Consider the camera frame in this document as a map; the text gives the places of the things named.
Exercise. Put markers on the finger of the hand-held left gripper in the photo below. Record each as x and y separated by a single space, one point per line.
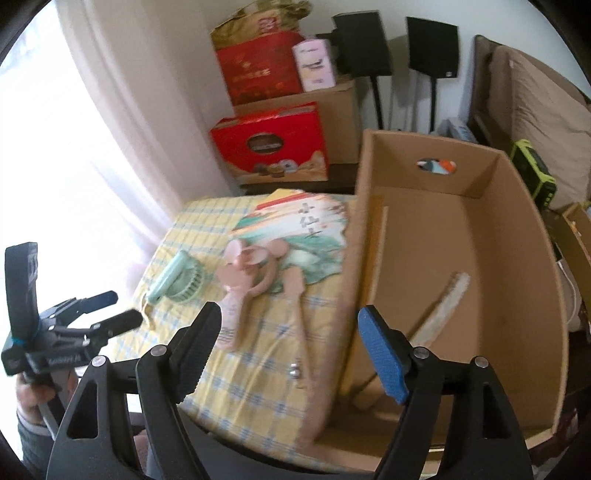
121 322
94 301

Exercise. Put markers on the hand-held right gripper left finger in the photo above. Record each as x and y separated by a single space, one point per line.
199 350

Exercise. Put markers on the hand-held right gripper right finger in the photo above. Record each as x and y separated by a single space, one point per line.
383 355

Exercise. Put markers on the mint green handheld fan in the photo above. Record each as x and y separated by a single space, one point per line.
178 279

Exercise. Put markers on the pink mouse-ear handheld fan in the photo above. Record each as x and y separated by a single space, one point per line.
249 272

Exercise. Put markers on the large cardboard box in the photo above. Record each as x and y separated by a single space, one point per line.
466 258

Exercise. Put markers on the person's left forearm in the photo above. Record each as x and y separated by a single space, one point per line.
32 438

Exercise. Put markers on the person's left hand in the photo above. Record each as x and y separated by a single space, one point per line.
34 394

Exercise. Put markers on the yellow checkered cloth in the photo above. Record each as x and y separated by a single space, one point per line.
258 364

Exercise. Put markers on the printed paper hand fan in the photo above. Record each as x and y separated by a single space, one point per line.
304 230

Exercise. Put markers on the white curtain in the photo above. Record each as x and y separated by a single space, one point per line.
120 115

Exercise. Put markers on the red gift box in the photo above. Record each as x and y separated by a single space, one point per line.
268 143

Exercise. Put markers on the small open cardboard box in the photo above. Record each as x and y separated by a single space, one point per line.
572 240

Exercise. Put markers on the green and black device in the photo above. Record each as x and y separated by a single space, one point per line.
535 173

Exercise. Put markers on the closed brown cardboard box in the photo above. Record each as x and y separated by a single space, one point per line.
339 120

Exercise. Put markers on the brown headboard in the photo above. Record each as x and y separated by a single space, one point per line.
480 92

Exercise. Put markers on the red gift bag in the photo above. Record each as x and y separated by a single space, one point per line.
258 69

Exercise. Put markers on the beige pillow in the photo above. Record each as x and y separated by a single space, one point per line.
540 115

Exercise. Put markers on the small pink box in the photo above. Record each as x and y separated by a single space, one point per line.
315 64

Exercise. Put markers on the black speaker on stand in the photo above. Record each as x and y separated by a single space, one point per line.
362 44
431 46

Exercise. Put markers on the brown paper bag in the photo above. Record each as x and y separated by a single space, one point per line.
251 23

